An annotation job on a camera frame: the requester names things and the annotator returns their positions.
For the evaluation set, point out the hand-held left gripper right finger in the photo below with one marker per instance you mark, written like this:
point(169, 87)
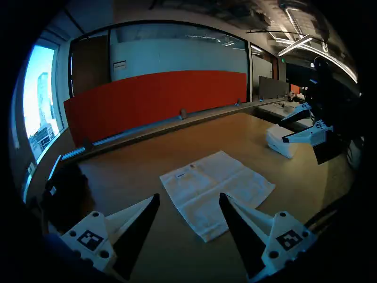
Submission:
point(282, 235)

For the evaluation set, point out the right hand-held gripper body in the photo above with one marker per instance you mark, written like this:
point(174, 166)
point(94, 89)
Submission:
point(330, 103)

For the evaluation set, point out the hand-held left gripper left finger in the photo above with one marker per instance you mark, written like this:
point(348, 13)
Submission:
point(97, 233)

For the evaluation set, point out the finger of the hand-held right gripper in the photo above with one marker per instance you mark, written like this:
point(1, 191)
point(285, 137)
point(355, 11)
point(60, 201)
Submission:
point(312, 134)
point(299, 112)

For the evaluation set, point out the white towel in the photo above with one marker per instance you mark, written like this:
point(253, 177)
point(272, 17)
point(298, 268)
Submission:
point(212, 191)

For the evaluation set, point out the heap of white towels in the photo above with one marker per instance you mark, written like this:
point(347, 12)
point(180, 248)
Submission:
point(281, 141)

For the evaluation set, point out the grey desk screen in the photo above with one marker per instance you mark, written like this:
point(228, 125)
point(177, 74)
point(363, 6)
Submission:
point(273, 87)

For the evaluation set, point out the stack of black towels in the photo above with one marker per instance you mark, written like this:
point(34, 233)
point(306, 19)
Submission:
point(66, 197)

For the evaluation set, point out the red desk screen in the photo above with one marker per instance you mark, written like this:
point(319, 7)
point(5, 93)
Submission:
point(153, 100)

